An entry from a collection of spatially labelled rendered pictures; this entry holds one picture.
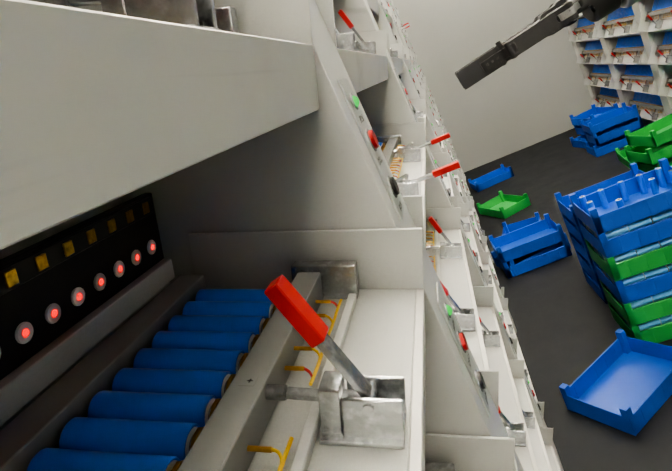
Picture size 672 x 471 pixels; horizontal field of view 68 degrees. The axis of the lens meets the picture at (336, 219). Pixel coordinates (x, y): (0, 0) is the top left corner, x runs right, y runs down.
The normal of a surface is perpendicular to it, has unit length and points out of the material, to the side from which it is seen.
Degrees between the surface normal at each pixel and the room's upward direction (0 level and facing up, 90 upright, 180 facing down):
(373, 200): 90
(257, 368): 21
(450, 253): 90
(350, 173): 90
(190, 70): 111
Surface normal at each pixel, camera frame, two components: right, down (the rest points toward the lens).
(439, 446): -0.17, 0.30
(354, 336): -0.08, -0.95
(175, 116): 0.98, -0.03
